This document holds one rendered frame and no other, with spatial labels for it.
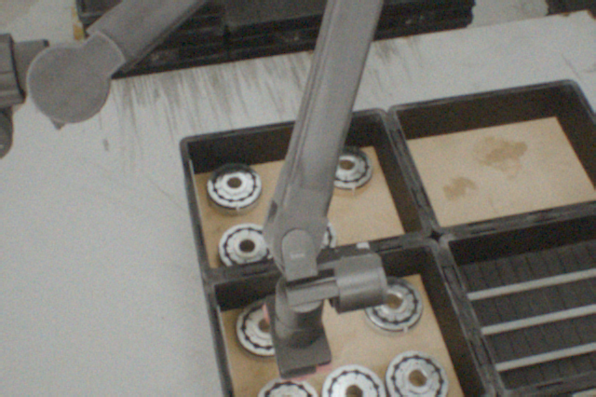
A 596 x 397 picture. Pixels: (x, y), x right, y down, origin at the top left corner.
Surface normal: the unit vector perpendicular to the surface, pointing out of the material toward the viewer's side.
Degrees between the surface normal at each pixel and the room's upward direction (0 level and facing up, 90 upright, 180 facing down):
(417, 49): 0
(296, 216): 45
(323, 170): 40
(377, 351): 0
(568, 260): 0
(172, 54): 90
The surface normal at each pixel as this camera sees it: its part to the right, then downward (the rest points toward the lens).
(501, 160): 0.04, -0.56
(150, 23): 0.30, 0.17
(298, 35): 0.25, 0.81
